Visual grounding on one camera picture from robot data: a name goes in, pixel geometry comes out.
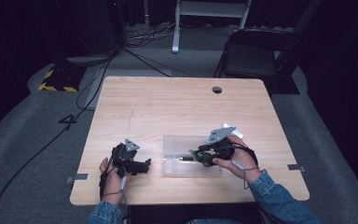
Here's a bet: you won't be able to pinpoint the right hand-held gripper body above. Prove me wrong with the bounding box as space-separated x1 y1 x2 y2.
199 125 237 166

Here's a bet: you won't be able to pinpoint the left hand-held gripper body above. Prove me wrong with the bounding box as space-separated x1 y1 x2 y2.
111 138 141 177

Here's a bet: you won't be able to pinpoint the clear plastic box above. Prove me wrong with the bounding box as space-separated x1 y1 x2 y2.
161 134 223 179

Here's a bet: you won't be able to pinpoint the person's right hand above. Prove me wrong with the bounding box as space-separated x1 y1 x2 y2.
213 135 260 183

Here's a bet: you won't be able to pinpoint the person's left hand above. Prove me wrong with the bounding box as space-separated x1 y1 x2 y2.
99 157 129 205

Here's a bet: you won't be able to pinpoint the white rectangular object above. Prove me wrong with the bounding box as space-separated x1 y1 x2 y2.
223 122 244 140

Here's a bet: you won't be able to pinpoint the gray tape piece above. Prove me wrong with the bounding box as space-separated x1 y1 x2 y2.
65 173 90 184
286 163 306 173

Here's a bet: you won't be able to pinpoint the person's legs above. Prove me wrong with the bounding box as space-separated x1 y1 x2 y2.
185 217 250 224

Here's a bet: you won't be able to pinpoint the yellow black striped base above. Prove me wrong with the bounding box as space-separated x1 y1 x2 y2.
37 64 87 93

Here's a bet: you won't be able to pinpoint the black folding chair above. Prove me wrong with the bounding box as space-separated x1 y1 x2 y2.
213 27 303 95

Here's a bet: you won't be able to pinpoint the dark equipment stand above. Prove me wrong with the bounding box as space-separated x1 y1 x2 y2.
54 0 126 64

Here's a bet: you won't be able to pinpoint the white metal stand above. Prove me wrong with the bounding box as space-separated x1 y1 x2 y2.
172 0 253 54

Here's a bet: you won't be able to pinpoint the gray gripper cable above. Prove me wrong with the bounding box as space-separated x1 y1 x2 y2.
230 159 260 190
101 175 129 206

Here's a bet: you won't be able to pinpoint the long black floor cable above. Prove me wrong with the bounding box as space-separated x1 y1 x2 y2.
0 52 117 224

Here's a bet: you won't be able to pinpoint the bundle of floor cables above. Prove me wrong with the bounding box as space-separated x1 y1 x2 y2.
125 21 182 49

